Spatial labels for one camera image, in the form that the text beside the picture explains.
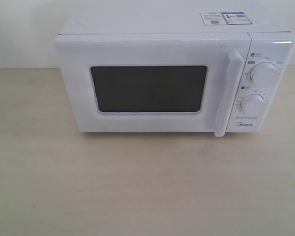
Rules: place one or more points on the white microwave door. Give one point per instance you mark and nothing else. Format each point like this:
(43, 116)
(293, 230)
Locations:
(152, 82)

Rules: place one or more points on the white Midea microwave oven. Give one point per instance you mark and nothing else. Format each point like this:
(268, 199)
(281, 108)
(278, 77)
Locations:
(271, 40)

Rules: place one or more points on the white upper power knob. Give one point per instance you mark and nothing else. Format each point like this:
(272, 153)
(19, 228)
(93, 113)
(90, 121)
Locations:
(264, 74)

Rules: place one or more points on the blue white warning sticker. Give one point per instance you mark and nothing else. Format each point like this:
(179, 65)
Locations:
(225, 18)

